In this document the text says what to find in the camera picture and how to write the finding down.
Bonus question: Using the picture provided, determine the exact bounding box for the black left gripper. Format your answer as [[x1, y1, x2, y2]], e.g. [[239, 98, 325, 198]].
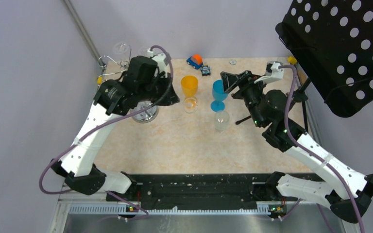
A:
[[138, 72, 180, 106]]

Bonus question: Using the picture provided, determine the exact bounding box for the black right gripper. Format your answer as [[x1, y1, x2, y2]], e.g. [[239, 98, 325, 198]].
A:
[[221, 70, 269, 128]]

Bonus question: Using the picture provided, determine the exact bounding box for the blue plastic wine glass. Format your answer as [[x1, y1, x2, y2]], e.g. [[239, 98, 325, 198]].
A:
[[210, 80, 228, 112]]

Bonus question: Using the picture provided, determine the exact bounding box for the yellow plastic wine glass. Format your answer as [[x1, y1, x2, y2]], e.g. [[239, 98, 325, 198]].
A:
[[181, 75, 199, 98]]

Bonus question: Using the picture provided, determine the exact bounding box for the clear wine glass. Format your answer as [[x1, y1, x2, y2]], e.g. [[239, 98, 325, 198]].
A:
[[112, 42, 132, 69], [214, 111, 230, 133], [184, 97, 198, 114]]

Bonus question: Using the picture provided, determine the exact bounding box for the clear wine glass front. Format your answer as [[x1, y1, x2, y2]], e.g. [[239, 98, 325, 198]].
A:
[[214, 111, 230, 133]]

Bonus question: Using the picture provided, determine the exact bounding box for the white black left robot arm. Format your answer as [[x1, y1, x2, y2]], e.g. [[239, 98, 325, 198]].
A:
[[51, 52, 180, 201]]

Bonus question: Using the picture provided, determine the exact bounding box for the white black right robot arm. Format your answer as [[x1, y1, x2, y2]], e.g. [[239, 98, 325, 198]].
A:
[[220, 70, 373, 223]]

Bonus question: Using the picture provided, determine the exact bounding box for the chrome wine glass rack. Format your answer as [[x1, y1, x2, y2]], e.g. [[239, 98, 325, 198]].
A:
[[97, 54, 158, 123]]

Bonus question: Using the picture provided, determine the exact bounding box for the clear wine glass back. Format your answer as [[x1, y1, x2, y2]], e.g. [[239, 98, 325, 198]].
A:
[[112, 42, 132, 69]]

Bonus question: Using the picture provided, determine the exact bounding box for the blue orange toy car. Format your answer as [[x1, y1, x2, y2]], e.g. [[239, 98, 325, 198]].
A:
[[186, 54, 203, 69]]

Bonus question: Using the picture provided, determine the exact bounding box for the clear textured glass right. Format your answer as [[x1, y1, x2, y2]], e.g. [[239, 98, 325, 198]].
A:
[[138, 47, 154, 58]]

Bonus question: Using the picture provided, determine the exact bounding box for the yellow corner block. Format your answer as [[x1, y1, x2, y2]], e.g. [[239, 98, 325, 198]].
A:
[[287, 56, 298, 65]]

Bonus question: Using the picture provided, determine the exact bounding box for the black tripod stand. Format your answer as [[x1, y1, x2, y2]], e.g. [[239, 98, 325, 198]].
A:
[[234, 84, 308, 128]]

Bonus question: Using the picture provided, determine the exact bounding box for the black perforated music stand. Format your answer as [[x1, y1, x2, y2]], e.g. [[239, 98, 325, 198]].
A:
[[275, 0, 373, 118]]

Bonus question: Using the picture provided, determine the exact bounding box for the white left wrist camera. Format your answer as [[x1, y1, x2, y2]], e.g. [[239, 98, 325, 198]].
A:
[[146, 48, 170, 71]]

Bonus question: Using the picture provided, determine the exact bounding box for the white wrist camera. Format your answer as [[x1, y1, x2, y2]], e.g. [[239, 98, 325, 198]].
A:
[[254, 61, 284, 84], [146, 48, 170, 71]]

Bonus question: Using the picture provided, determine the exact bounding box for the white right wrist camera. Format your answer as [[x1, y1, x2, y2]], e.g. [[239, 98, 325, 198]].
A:
[[254, 61, 284, 84]]

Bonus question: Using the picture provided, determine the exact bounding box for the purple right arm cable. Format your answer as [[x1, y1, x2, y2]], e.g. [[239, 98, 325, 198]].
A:
[[280, 65, 366, 233]]

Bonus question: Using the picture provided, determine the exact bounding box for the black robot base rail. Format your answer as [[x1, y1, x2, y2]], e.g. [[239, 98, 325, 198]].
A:
[[106, 173, 322, 211]]

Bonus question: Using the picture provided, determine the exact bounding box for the aluminium frame rail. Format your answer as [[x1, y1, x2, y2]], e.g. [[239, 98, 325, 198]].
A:
[[61, 0, 100, 61]]

